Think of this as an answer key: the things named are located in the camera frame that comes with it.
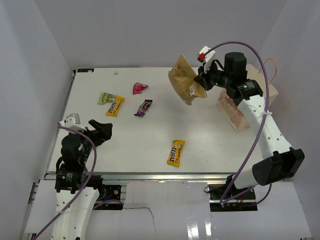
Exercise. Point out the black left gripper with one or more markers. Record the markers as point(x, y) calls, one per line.
point(103, 133)

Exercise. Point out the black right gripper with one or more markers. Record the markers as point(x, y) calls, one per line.
point(201, 71)

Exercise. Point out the tan snack pouch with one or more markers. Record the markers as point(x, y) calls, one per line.
point(181, 77)

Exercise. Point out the purple chocolate bar wrapper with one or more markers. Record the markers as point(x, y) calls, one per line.
point(143, 108)

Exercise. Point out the yellow m&m's pack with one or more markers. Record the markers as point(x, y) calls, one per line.
point(115, 106)
point(174, 158)

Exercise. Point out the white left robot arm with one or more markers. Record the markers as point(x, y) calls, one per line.
point(77, 188)

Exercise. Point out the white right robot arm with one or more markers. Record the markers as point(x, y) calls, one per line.
point(280, 161)

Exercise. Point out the green snack packet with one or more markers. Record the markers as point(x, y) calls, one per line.
point(105, 97)

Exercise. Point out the pink snack packet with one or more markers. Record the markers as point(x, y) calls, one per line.
point(138, 88)

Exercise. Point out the blue label left corner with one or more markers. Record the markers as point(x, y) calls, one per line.
point(85, 70)

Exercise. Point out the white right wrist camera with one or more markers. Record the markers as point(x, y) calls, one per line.
point(206, 57)

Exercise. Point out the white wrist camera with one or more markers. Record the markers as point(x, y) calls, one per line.
point(206, 57)
point(73, 122)

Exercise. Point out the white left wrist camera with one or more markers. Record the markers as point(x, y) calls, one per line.
point(73, 122)

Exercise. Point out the printed paper bag orange handles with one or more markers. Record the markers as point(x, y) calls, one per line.
point(228, 108)

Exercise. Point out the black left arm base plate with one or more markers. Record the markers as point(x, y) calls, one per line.
point(110, 198)

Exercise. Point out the aluminium front rail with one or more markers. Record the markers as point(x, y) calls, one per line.
point(163, 176)

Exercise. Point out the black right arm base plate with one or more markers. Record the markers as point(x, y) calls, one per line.
point(238, 203)

